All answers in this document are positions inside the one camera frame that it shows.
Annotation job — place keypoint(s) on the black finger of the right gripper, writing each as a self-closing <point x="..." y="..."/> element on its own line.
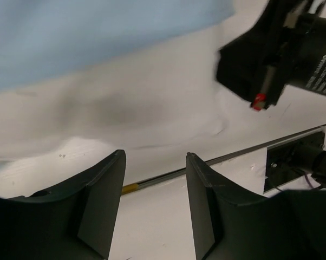
<point x="241" y="66"/>

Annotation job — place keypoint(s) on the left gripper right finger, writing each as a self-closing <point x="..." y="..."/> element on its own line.
<point x="231" y="222"/>

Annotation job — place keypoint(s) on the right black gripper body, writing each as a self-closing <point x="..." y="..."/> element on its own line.
<point x="303" y="64"/>

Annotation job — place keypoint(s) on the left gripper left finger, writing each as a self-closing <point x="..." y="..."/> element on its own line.
<point x="74" y="219"/>

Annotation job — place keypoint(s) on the white pillow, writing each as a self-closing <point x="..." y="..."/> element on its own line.
<point x="163" y="96"/>

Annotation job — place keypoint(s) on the light blue pillowcase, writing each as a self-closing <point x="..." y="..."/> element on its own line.
<point x="45" y="39"/>

